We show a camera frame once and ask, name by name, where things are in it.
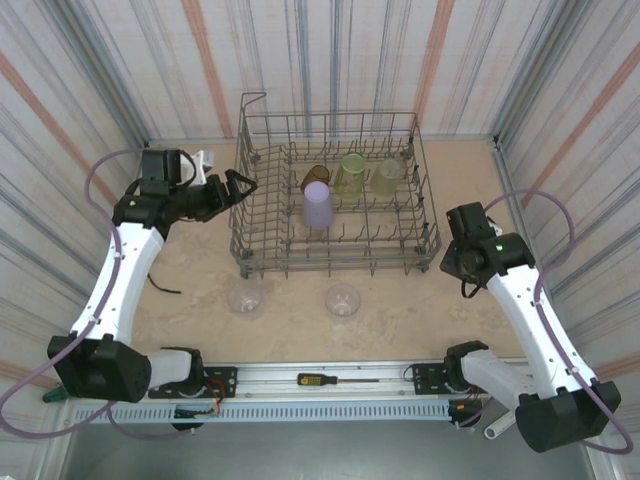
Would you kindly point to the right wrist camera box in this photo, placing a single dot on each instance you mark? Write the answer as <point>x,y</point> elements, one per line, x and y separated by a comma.
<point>495,229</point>

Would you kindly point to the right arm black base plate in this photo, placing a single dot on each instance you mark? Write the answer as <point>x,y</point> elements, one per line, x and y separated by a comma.
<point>425,375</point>

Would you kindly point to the aluminium mounting rail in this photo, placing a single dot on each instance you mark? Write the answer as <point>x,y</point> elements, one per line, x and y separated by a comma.
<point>270,372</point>

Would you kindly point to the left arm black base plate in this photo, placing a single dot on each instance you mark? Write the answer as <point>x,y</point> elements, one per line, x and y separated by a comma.
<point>225,375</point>

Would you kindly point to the grey metal sheet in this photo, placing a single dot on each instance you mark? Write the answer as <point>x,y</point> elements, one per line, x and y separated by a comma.
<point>320,450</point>

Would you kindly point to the yellow black screwdriver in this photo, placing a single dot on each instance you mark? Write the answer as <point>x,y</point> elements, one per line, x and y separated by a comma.
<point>312,379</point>

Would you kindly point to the green ribbed glass cup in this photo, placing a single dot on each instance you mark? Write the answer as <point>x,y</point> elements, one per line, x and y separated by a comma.
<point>351,175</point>

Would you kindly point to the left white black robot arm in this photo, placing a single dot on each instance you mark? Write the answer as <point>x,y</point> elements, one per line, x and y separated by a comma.
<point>115,280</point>

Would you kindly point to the amber textured glass cup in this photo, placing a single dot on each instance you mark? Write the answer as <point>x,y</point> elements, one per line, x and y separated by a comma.
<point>317,175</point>

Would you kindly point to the lilac plastic cup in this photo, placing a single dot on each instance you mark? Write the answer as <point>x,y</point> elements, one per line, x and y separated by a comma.
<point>318,207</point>

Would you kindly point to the silver adjustable wrench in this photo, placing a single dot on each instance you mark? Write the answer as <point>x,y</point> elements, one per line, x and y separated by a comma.
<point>497,427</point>

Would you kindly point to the large clear plastic cup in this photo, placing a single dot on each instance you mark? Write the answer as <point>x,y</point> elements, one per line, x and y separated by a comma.
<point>343,300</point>
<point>245,299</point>

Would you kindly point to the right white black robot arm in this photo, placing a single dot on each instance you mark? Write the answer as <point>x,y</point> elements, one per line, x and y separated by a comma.
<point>540,325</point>

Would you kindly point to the pale yellow frosted cup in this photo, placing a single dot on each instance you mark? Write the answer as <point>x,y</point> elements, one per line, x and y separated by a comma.
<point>386,177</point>

